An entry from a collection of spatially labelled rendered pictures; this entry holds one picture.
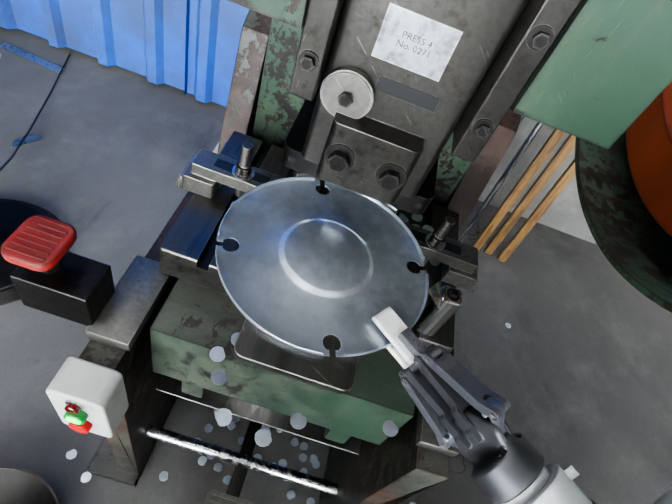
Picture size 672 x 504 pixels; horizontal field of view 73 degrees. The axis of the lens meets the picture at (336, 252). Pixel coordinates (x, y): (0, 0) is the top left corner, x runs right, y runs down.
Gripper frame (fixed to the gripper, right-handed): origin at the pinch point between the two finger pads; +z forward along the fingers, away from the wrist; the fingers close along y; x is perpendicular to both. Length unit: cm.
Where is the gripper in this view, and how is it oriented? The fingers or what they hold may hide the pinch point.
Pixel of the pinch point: (396, 337)
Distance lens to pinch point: 57.5
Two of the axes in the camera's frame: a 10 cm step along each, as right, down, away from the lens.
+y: 2.7, -5.9, -7.6
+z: -6.1, -7.1, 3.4
